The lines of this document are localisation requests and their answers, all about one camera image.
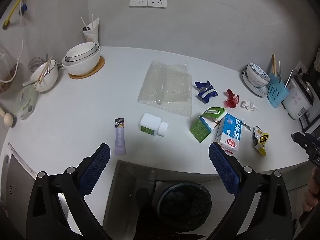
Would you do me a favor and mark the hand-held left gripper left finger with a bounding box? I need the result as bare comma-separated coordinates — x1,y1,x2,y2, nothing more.
26,143,113,240

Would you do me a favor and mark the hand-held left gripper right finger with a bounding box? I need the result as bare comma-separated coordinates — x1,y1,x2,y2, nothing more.
209,141,294,240

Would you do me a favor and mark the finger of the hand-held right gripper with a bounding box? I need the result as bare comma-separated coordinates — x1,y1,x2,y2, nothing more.
291,131,320,153

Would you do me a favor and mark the black mesh trash bin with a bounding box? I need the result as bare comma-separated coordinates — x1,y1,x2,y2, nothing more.
157,182,212,233

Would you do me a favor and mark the white tissue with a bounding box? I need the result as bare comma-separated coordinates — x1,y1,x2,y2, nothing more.
241,99,258,111

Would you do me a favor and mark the red mesh net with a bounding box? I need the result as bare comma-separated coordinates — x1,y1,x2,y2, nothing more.
222,89,240,109

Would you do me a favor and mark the clear bubble wrap sheet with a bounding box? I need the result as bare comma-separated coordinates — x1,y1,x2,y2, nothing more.
137,60,193,117

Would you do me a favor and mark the person's right hand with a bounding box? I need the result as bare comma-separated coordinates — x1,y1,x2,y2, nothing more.
301,168,320,213

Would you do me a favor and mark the blue and white milk carton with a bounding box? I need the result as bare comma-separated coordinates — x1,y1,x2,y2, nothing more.
215,113,245,155

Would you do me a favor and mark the purple sachet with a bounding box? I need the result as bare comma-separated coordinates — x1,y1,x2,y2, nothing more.
114,118,127,155

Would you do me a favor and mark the white rice cooker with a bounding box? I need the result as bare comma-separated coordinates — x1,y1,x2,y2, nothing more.
282,75,315,120

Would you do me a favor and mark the yellow and silver snack wrapper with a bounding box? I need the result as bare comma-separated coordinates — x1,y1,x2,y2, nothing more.
252,126,268,157

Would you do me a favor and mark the open green cardboard box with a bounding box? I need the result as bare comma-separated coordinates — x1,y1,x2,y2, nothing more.
189,107,227,143

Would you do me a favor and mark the blue perforated utensil holder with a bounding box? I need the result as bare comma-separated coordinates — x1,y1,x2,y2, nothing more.
266,73,290,108

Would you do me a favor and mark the white pill bottle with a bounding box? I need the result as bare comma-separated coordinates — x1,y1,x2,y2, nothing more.
139,113,169,137

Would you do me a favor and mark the crumpled blue wrapper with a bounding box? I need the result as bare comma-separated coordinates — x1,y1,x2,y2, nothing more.
194,80,218,104

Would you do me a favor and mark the blue floral bowl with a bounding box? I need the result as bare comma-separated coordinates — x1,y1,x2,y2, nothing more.
247,63,271,80

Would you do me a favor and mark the glass pot lid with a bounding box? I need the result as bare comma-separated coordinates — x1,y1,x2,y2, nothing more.
14,86,39,120

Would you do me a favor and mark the wooden ladle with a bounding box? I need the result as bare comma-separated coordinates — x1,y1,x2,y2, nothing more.
0,106,14,127

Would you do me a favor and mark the white bowl with chopsticks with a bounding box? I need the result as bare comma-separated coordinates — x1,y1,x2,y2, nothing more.
29,60,63,92

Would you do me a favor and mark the round wooden coaster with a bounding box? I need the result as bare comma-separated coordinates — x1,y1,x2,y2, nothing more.
69,56,105,80

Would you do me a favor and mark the wooden chopstick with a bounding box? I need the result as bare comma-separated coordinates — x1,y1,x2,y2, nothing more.
34,55,54,88
37,59,52,84

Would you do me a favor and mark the clear container of dried food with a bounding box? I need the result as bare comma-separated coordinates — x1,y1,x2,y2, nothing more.
0,46,19,94

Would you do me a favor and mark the white tall cup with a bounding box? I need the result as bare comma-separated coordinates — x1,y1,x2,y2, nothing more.
82,18,100,46

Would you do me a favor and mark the wall socket with plug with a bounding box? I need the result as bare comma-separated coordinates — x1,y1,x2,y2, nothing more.
295,60,307,74

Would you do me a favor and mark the white cable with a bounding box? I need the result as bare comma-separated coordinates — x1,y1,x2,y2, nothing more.
0,14,24,82

